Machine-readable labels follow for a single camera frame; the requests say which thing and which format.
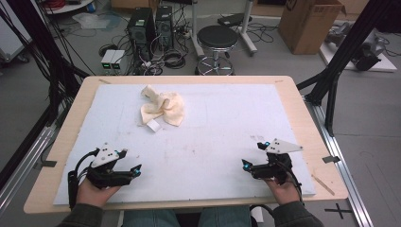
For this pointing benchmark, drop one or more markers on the black flat device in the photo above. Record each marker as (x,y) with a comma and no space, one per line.
(233,19)

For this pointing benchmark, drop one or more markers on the white desk leg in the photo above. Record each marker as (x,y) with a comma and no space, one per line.
(247,28)
(196,31)

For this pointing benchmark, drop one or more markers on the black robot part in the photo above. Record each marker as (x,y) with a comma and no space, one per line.
(367,56)

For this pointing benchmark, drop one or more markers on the grey robot part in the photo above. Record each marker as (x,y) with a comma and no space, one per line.
(337,33)

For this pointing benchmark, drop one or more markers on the round white table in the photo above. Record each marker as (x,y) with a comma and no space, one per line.
(67,7)

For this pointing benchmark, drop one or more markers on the person's left hand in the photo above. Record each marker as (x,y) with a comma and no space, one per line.
(94,195)

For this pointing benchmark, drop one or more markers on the black round stool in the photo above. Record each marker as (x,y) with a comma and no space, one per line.
(217,37)

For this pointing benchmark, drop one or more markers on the white board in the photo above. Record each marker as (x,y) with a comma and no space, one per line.
(386,64)

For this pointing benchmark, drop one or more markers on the light wooden table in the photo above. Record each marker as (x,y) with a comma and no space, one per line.
(302,107)

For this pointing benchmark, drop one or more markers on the person's right leg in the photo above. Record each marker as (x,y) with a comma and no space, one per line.
(225,217)

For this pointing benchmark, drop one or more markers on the cream cloth with white tag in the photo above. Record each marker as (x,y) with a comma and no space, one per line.
(164,107)

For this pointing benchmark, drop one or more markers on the clear plastic sheet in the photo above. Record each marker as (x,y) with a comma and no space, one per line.
(93,21)

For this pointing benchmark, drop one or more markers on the black tape strip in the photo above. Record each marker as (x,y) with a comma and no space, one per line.
(331,159)
(47,163)

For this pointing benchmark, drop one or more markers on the white power supply unit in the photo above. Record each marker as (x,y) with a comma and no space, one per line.
(107,60)
(118,60)

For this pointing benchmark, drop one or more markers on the white foam mat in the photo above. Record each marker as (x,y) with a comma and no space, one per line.
(201,151)

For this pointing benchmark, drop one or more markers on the person's left leg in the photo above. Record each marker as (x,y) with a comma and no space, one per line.
(151,218)

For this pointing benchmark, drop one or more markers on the slim black computer tower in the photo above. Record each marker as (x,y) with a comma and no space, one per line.
(164,26)

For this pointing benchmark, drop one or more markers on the white cabinet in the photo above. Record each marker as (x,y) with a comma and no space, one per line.
(11,38)

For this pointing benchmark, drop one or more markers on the aluminium rail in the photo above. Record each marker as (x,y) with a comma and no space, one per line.
(22,167)
(340,164)

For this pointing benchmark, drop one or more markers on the thin wooden stick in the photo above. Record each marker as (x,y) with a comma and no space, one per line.
(323,185)

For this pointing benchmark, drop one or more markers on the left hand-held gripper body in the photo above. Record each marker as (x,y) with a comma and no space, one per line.
(105,176)

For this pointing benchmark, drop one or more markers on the large black computer tower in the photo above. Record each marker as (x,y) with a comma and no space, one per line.
(140,31)

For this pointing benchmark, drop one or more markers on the person's leg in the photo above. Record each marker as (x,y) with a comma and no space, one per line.
(225,217)
(151,218)

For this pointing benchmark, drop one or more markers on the brown cardboard box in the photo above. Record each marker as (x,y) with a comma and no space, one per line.
(307,28)

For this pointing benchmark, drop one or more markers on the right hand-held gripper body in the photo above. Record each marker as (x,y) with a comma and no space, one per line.
(274,167)

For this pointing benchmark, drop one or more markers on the person's right hand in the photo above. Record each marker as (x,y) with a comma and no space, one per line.
(285,192)

